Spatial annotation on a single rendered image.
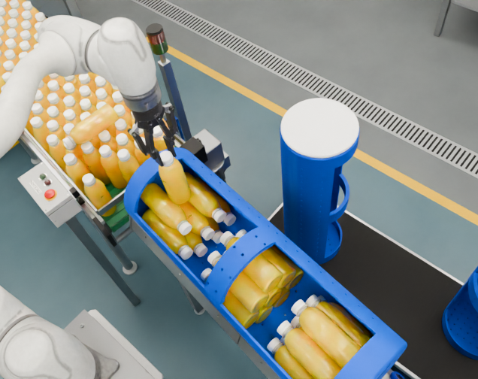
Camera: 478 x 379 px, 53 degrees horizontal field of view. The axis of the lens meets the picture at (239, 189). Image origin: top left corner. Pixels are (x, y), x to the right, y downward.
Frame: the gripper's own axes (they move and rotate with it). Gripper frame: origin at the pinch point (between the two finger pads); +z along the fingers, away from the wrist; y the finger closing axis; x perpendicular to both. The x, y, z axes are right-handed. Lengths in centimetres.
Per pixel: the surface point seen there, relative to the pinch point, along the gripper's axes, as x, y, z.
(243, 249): -32.3, -1.3, 11.8
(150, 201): 4.3, -8.1, 21.5
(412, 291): -60, 69, 120
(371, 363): -74, 0, 11
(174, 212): -4.8, -5.4, 20.8
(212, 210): -11.2, 3.8, 23.0
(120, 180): 33, -7, 41
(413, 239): -41, 100, 135
